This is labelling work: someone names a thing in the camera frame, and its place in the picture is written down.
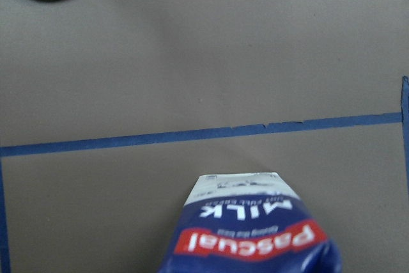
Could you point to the blue Pascual milk carton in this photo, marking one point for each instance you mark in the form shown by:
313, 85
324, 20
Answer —
248, 222

